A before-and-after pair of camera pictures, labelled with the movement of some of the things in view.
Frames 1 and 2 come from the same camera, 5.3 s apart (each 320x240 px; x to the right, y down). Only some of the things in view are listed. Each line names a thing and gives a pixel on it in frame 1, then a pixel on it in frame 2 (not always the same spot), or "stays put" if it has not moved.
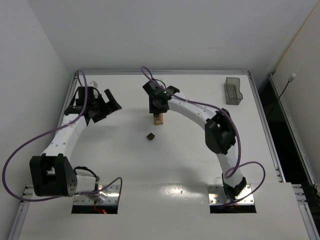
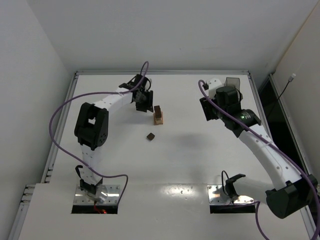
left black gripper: [100, 110] -> [144, 100]
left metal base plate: [107, 195] stays put
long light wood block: [157, 120] stays put
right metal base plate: [217, 195] stays put
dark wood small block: [150, 136] stays put
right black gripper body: [157, 110] -> [207, 109]
